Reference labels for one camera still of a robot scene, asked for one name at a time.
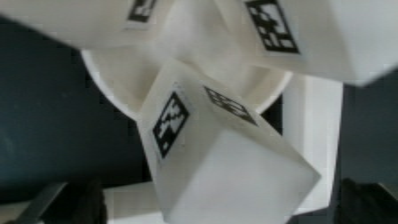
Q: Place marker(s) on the white round stool seat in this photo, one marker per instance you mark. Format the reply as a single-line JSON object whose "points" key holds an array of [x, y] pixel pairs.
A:
{"points": [[196, 42]]}

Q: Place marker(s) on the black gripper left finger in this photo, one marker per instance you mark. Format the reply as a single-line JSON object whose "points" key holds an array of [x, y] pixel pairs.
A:
{"points": [[68, 204]]}

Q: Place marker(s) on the white U-shaped fence wall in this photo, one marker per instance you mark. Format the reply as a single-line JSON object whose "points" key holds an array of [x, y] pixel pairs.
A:
{"points": [[312, 121]]}

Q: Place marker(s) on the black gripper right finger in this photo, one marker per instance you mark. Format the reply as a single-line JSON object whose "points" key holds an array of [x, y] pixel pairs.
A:
{"points": [[367, 203]]}

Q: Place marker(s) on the white stool leg with tag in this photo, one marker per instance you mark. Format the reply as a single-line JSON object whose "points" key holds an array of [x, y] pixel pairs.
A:
{"points": [[91, 23]]}

